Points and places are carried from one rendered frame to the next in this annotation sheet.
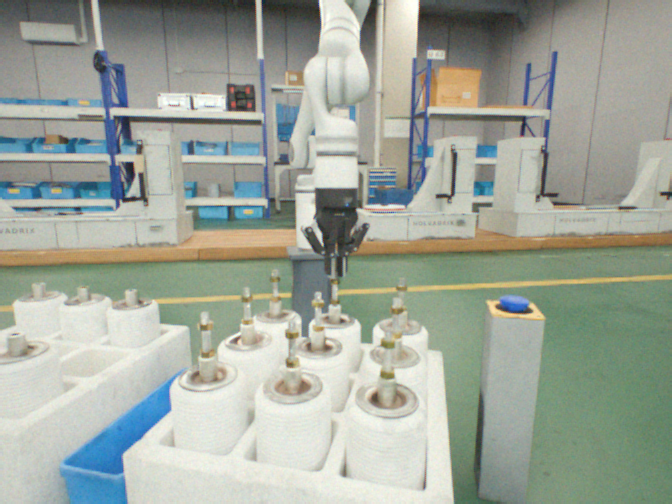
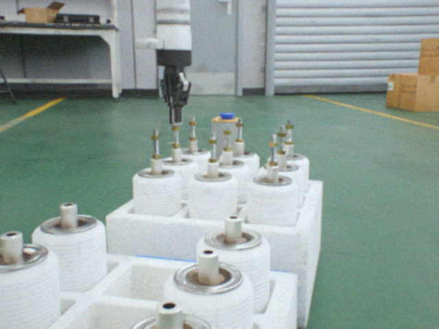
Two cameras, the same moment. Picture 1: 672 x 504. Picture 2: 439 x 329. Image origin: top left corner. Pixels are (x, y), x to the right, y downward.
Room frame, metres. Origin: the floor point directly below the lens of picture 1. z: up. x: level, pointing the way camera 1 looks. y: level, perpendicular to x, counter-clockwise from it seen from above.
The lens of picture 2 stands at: (0.55, 1.09, 0.49)
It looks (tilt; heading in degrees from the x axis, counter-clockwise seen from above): 12 degrees down; 271
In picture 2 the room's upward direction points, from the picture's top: straight up
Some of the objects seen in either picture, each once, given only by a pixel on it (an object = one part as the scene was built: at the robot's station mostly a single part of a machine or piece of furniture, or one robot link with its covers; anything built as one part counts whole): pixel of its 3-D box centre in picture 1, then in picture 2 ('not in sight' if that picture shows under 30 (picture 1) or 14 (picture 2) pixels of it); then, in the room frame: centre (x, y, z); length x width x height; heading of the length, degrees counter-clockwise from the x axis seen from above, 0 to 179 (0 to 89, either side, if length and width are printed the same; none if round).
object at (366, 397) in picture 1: (386, 399); (288, 156); (0.42, -0.06, 0.25); 0.08 x 0.08 x 0.01
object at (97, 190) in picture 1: (103, 190); not in sight; (5.09, 2.98, 0.36); 0.50 x 0.38 x 0.21; 8
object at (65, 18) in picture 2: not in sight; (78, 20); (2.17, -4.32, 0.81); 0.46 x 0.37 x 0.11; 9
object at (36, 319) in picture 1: (46, 335); not in sight; (0.83, 0.65, 0.16); 0.10 x 0.10 x 0.18
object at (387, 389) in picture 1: (386, 389); (288, 151); (0.42, -0.06, 0.26); 0.02 x 0.02 x 0.03
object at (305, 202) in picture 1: (311, 221); not in sight; (1.16, 0.07, 0.39); 0.09 x 0.09 x 0.17; 9
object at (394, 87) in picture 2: not in sight; (408, 90); (-1.06, -3.69, 0.15); 0.30 x 0.24 x 0.30; 8
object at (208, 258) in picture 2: not in sight; (208, 266); (0.58, 0.59, 0.26); 0.02 x 0.02 x 0.03
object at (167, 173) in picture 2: (276, 316); (156, 173); (0.71, 0.11, 0.25); 0.08 x 0.08 x 0.01
